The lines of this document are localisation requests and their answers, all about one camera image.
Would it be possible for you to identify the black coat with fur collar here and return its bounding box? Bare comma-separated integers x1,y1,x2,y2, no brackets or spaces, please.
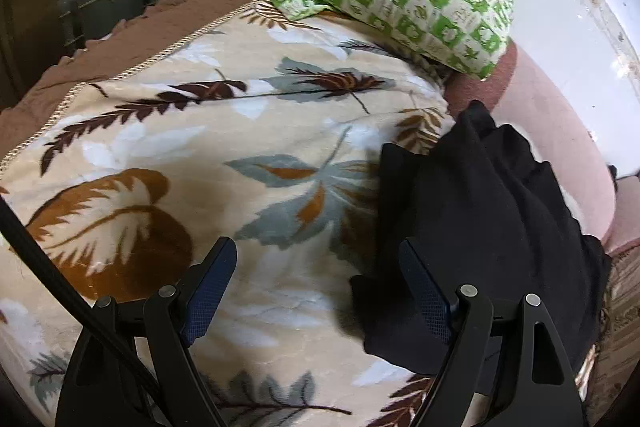
350,99,613,395

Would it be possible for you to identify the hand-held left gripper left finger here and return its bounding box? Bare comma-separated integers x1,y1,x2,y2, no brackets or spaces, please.
55,236,238,427

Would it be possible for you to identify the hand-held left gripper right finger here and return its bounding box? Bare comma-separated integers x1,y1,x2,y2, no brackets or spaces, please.
398,238,586,427

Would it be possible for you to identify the black cable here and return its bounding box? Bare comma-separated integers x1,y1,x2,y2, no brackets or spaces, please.
0,196,161,390

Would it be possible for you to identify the leaf print blanket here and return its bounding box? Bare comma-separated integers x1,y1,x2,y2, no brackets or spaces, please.
0,0,456,427

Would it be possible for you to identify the striped floral sofa cushion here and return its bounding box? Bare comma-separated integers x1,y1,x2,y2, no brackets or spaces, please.
575,247,640,413

